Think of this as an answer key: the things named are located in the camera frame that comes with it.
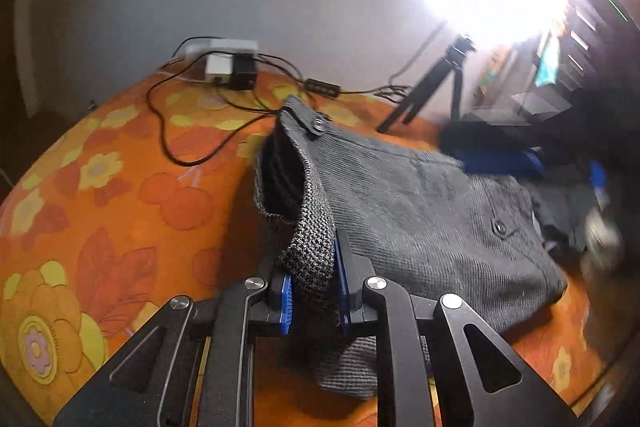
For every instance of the dark shelf unit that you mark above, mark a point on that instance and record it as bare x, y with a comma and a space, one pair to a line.
585, 42

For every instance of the black tripod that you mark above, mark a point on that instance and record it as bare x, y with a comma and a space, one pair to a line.
440, 77

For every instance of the black usb hub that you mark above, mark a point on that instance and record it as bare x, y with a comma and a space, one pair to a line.
323, 88

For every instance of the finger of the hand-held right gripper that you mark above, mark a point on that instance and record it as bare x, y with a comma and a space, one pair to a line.
500, 164

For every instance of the white power adapter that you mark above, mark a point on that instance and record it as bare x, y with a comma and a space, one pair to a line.
219, 66

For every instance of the grey pants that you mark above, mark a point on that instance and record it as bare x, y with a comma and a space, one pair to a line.
410, 207

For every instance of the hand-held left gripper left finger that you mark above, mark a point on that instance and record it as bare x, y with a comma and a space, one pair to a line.
285, 307

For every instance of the white power strip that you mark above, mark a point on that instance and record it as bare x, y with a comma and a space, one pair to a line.
222, 46

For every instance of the black power adapter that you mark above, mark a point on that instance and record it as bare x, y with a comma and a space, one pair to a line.
243, 74

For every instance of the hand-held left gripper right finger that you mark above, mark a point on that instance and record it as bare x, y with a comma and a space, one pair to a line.
343, 287

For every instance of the orange floral blanket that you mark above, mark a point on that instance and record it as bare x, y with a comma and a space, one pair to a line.
125, 207

